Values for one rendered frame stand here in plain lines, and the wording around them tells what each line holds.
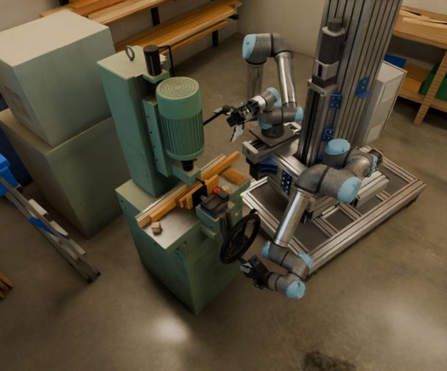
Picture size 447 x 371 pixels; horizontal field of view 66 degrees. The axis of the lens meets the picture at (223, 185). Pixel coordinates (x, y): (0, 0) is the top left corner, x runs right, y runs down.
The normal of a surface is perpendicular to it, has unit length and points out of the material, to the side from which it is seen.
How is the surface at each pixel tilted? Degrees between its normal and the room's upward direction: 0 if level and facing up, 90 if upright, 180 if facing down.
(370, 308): 0
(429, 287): 0
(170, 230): 0
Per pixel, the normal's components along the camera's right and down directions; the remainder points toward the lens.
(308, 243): -0.02, -0.69
